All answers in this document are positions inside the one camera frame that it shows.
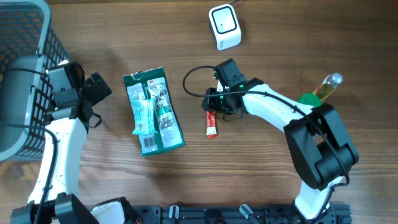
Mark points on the red stick sachet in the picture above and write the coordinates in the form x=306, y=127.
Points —
x=211, y=130

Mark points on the green 3M product package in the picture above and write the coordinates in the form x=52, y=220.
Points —
x=149, y=84

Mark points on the grey plastic shopping basket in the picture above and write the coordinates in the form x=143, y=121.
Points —
x=29, y=47

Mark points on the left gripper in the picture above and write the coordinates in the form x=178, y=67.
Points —
x=98, y=94

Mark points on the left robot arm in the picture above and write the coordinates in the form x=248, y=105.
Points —
x=66, y=125

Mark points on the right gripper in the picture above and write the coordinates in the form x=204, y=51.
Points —
x=211, y=104

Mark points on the small yellow oil bottle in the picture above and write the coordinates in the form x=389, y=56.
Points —
x=328, y=86

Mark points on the white barcode scanner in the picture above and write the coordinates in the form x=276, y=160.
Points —
x=224, y=26

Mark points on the teal wrapped packet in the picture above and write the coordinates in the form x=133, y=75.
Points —
x=143, y=112

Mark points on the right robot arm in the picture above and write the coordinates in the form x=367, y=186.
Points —
x=321, y=149

